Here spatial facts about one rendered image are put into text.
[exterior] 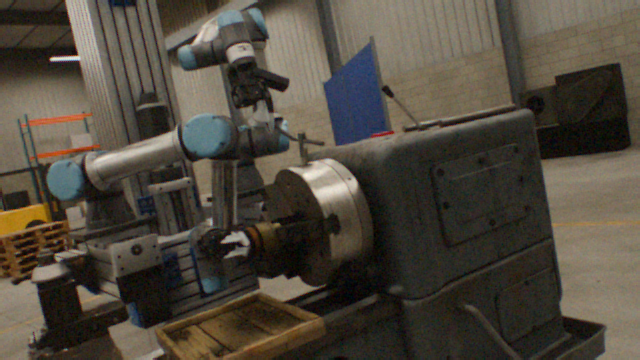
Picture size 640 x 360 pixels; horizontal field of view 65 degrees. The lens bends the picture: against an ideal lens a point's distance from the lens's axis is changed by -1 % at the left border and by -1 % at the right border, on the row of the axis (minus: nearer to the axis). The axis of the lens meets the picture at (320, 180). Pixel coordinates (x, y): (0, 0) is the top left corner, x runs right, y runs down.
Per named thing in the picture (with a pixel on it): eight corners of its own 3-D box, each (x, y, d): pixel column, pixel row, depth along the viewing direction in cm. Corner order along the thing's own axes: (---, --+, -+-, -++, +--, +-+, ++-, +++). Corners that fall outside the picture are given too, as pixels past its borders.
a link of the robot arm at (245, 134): (226, 166, 196) (218, 131, 195) (260, 158, 196) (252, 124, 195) (220, 167, 184) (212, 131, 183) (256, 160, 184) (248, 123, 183)
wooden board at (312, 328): (262, 304, 144) (259, 291, 144) (327, 334, 113) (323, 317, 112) (157, 344, 129) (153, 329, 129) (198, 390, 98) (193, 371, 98)
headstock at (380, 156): (449, 226, 191) (430, 125, 188) (564, 234, 150) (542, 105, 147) (316, 276, 162) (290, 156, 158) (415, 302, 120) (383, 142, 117)
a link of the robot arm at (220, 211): (210, 115, 160) (211, 266, 165) (199, 114, 149) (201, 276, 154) (246, 115, 159) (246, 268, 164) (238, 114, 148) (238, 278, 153)
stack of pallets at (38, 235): (56, 258, 1015) (47, 223, 1009) (80, 256, 968) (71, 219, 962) (-9, 279, 910) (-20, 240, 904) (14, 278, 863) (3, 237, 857)
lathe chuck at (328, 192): (304, 258, 151) (290, 155, 144) (368, 292, 125) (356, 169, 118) (277, 267, 147) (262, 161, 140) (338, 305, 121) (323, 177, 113)
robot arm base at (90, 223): (81, 230, 162) (74, 200, 161) (128, 218, 171) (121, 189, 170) (93, 231, 150) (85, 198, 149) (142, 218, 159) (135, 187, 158)
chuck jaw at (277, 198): (299, 220, 135) (281, 185, 140) (305, 210, 131) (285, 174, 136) (262, 231, 129) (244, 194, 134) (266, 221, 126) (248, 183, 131)
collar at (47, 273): (69, 270, 114) (66, 257, 114) (72, 274, 107) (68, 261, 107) (31, 280, 110) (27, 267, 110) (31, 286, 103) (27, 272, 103)
